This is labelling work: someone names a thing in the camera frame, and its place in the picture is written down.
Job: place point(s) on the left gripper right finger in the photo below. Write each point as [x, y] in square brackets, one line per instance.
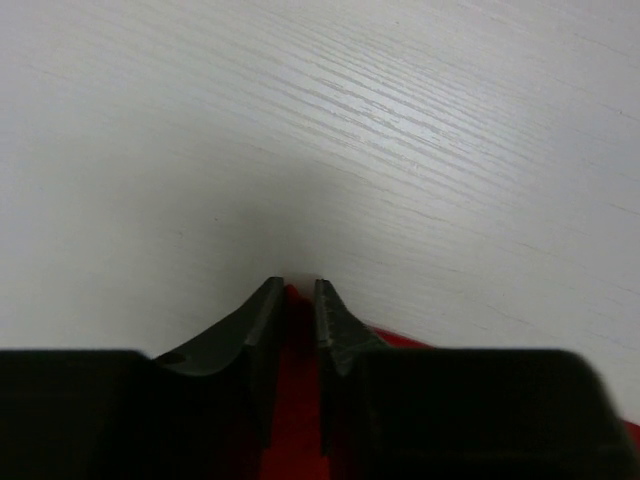
[450, 415]

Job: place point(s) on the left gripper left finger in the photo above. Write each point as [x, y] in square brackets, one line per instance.
[202, 410]

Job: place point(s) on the red t shirt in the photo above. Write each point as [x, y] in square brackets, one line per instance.
[295, 390]

